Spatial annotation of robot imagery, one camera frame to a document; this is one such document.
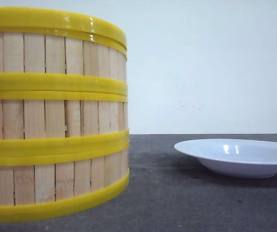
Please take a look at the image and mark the bamboo steamer basket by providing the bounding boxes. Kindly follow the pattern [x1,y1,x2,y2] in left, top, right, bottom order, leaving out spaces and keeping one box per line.
[0,27,128,102]
[0,147,131,223]
[0,100,129,160]

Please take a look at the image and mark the woven bamboo steamer lid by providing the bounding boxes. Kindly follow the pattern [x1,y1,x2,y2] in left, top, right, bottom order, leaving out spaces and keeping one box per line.
[0,7,127,50]

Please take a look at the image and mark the white shallow plate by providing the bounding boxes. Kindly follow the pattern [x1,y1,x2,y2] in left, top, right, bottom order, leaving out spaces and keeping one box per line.
[174,139,277,179]

